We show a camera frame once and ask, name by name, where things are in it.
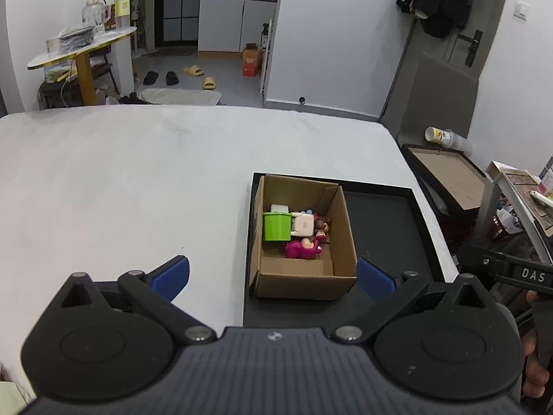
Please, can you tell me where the grey door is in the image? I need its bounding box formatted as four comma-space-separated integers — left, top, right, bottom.
379, 0, 511, 141

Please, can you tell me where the metal shelf rack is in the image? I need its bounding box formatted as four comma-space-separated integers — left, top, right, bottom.
474, 160, 553, 266

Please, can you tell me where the paper cup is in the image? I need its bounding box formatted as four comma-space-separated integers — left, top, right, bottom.
424, 126, 474, 153

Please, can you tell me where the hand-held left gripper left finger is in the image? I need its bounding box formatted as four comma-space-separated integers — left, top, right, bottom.
52, 255, 217, 345

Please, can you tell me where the brown cardboard box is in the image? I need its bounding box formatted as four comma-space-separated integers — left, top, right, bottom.
250, 174, 359, 300

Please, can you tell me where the pale purple wall charger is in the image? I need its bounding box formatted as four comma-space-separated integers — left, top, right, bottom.
291, 212, 316, 237

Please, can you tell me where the white cabinet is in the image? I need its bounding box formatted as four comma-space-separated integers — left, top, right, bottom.
197, 0, 280, 53

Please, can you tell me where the green toy block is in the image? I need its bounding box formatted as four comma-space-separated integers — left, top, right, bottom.
263, 211, 293, 242

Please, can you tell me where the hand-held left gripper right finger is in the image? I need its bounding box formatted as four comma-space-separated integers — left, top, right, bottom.
332, 256, 497, 344

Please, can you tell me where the black framed glass door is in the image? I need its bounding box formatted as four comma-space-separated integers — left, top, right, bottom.
154, 0, 204, 48

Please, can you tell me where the brown patterned board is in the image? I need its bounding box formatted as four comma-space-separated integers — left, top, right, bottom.
500, 168, 553, 238

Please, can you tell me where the grey floor mat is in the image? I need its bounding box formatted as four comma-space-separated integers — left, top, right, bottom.
140, 87, 224, 107

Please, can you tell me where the round table with wooden leg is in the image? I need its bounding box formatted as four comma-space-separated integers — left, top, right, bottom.
27, 25, 138, 105

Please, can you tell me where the glass jar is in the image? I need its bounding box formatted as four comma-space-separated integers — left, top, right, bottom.
82, 0, 106, 32

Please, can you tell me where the black shallow tray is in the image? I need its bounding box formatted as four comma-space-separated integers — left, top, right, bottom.
243, 172, 460, 330

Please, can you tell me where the pink toy figure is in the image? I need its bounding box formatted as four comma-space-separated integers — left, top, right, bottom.
284, 232, 327, 260

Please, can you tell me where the person's right hand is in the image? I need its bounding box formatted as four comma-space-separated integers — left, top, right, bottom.
522, 289, 553, 400

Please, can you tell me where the orange cardboard box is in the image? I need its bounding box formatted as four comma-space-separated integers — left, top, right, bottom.
241, 43, 260, 77

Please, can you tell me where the black frame with brown backing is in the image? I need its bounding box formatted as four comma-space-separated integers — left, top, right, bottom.
400, 144, 489, 225

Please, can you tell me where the bagged stack of plates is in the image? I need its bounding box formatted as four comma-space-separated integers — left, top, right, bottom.
58, 24, 96, 51

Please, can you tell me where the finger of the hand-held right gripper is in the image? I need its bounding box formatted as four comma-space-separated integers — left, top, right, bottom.
458, 244, 521, 271

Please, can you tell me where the black door handle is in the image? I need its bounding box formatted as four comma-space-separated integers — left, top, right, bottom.
457, 29, 484, 68

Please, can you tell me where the grey board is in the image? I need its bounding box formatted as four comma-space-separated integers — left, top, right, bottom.
401, 49, 481, 148

